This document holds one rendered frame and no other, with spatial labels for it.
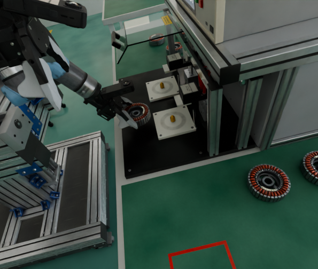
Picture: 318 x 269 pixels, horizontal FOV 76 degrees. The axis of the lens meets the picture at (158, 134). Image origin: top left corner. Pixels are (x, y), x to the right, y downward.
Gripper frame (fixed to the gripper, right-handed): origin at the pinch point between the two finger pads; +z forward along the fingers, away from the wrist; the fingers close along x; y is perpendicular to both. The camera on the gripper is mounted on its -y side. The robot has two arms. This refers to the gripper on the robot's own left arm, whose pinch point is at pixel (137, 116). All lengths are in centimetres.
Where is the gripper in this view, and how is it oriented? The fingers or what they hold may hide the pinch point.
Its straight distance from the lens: 82.9
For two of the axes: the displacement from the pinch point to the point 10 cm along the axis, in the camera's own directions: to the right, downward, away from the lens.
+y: -7.5, 5.3, 3.8
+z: 6.3, 4.4, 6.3
